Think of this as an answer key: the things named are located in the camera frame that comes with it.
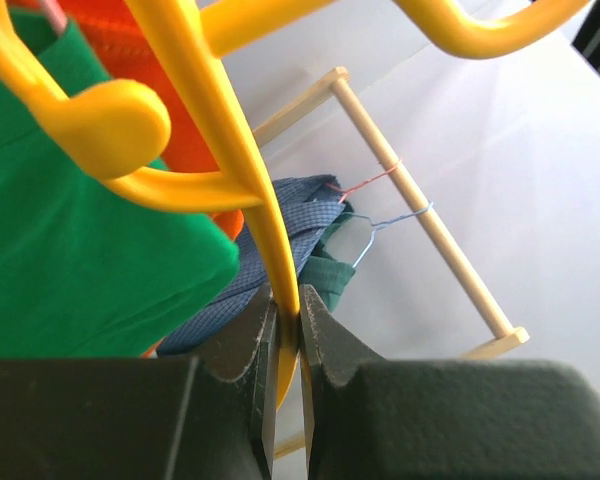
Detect wooden clothes rack right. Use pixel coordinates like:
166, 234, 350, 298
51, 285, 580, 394
249, 66, 531, 460

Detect green t shirt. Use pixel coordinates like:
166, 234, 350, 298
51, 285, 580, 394
0, 14, 241, 361

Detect blue checkered shorts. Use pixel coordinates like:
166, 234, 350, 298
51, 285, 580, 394
157, 174, 345, 357

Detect light blue wire hanger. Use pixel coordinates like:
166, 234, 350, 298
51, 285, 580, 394
324, 201, 434, 269

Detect pink wire hanger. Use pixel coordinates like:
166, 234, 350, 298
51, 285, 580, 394
325, 159, 402, 203

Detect dark yellow plastic hanger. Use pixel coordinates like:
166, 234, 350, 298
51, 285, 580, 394
0, 1, 589, 408

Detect teal green shorts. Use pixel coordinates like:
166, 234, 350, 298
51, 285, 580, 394
299, 202, 356, 312

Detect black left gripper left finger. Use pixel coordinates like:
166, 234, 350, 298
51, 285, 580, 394
0, 286, 279, 479

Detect orange t shirt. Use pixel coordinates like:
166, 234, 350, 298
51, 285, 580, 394
9, 0, 245, 359

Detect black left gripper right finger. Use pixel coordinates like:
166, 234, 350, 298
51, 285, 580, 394
300, 286, 600, 479

